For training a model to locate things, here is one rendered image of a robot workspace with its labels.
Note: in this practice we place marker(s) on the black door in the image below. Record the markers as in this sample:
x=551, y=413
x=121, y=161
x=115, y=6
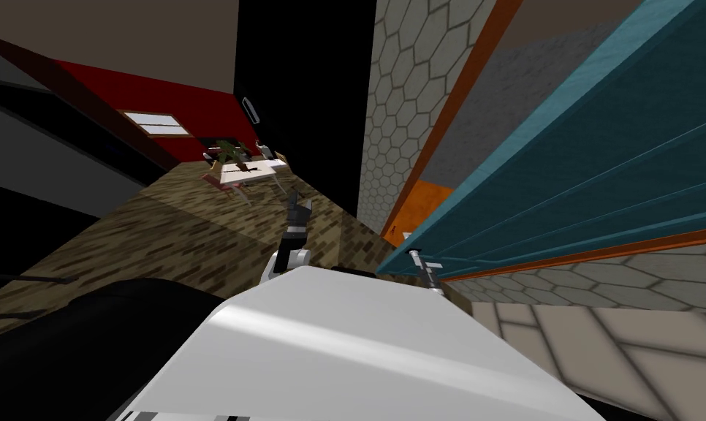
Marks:
x=306, y=88

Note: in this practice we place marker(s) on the dark red chair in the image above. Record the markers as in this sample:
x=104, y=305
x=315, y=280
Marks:
x=217, y=182

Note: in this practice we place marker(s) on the teal door leaf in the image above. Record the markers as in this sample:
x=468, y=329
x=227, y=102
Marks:
x=593, y=164

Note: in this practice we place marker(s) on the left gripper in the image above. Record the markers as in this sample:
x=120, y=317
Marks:
x=296, y=222

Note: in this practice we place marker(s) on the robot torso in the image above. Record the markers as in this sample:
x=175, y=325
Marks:
x=353, y=351

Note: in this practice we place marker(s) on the window with brown frame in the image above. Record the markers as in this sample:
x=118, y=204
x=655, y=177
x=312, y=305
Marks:
x=156, y=124

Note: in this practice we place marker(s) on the white table with plant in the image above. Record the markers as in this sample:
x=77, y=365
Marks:
x=250, y=171

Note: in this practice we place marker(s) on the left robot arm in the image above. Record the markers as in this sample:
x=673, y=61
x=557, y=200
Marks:
x=66, y=356

